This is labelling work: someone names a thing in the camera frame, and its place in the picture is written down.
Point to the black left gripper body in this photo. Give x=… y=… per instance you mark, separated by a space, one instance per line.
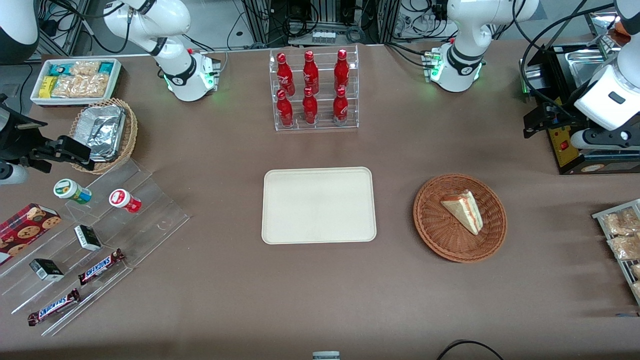
x=564 y=117

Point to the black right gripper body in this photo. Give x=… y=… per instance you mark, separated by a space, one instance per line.
x=15 y=141

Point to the triangular sandwich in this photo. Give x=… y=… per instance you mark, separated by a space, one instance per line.
x=465 y=212

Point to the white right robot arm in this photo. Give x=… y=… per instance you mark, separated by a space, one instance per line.
x=175 y=70

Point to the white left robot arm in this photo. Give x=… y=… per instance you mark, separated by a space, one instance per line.
x=467 y=30

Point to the light tan wicker basket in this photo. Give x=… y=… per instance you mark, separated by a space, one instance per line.
x=130 y=135

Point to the brown round wicker basket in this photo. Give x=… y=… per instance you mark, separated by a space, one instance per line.
x=445 y=240

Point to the cream rectangular tray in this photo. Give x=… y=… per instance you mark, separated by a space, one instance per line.
x=317 y=205

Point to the green lid cup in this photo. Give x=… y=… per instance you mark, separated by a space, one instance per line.
x=67 y=189

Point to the silver foil container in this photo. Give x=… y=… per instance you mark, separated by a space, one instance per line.
x=105 y=130

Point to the black food warmer machine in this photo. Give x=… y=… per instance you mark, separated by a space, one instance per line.
x=567 y=152

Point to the white rectangular snack bin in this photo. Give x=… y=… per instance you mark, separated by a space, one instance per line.
x=75 y=101

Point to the red lid cup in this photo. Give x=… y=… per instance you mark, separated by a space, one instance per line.
x=122 y=199

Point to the yellow snack packet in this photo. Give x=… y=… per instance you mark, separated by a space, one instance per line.
x=47 y=87

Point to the steel warmer pan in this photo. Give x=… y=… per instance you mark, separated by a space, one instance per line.
x=585 y=62

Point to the large clear snack bag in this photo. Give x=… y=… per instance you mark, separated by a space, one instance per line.
x=82 y=86

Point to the small black box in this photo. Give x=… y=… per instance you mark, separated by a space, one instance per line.
x=87 y=237
x=46 y=270

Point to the teal snack packet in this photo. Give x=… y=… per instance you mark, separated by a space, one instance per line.
x=106 y=67
x=60 y=69

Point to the small clear snack bag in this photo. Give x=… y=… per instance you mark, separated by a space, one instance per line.
x=85 y=68

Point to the clear acrylic stepped display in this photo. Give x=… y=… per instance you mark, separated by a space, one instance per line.
x=150 y=220

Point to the red cookie box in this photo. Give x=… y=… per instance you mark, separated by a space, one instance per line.
x=25 y=230

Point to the Snickers chocolate bar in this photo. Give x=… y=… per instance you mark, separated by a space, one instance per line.
x=100 y=266
x=52 y=307

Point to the orange fried food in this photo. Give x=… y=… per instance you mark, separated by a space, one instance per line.
x=627 y=26

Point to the bagged pastry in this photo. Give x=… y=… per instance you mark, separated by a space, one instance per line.
x=636 y=271
x=625 y=247
x=620 y=222
x=637 y=289

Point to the red cola bottle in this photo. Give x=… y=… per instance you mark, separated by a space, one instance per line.
x=285 y=75
x=340 y=106
x=310 y=72
x=310 y=107
x=341 y=71
x=284 y=110

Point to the clear acrylic bottle rack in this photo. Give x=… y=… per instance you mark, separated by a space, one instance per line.
x=325 y=125

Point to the white power strip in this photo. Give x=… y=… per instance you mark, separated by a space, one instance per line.
x=323 y=36

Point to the small grey device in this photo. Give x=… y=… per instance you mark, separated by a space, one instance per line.
x=326 y=356

